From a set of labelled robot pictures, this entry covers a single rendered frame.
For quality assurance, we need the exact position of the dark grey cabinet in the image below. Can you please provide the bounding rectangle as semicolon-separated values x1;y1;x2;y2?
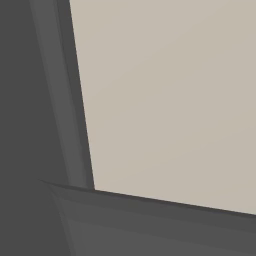
0;0;256;256

